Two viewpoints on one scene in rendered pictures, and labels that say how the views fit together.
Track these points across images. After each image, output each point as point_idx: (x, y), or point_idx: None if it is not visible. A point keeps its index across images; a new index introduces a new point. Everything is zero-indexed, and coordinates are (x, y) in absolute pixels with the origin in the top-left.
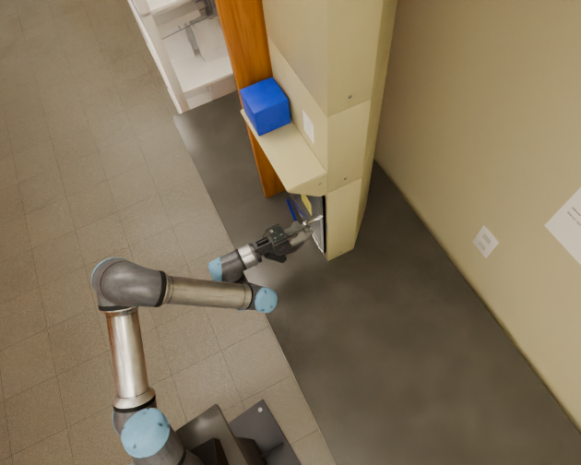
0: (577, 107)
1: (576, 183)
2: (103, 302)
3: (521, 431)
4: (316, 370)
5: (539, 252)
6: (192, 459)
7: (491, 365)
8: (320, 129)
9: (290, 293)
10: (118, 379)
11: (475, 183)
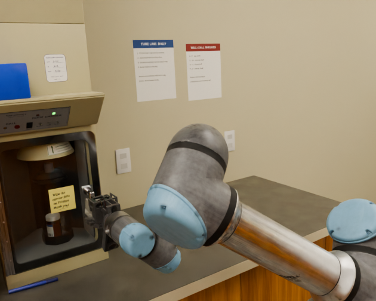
0: (108, 30)
1: (132, 63)
2: (224, 187)
3: None
4: (225, 253)
5: (146, 119)
6: None
7: None
8: (76, 48)
9: (145, 276)
10: (318, 250)
11: None
